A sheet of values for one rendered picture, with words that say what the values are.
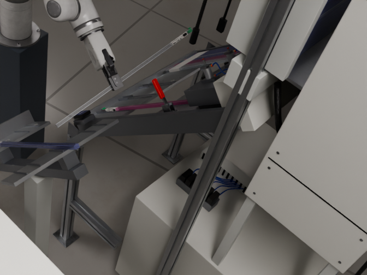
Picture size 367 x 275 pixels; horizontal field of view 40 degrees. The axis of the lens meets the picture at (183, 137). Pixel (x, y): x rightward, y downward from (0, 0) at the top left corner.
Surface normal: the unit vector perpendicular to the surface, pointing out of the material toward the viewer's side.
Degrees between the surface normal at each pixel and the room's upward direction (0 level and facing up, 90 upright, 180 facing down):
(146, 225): 90
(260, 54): 90
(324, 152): 90
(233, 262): 0
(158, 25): 0
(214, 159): 90
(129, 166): 0
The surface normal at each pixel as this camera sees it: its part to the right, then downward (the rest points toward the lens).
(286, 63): -0.63, 0.47
